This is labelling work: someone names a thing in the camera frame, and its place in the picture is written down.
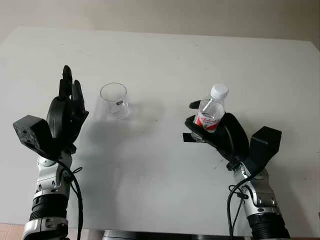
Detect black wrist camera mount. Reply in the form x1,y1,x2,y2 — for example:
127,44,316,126
246,126,283,176
12,114,61,161

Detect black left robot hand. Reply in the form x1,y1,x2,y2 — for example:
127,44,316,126
46,64,90,157

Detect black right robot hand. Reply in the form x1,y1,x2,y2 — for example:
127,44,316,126
184,99,251,171

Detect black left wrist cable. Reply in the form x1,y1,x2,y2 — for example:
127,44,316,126
53,157,84,240

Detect clear plastic cup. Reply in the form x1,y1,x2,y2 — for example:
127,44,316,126
99,82,130,120

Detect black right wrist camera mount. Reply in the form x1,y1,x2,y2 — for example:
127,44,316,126
246,126,283,176

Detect clear red-label water bottle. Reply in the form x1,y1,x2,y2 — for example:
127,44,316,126
192,83,230,143

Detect black tape strip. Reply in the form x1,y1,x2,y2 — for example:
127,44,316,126
182,132,199,144

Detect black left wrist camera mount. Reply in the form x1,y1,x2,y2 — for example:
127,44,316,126
12,114,61,161

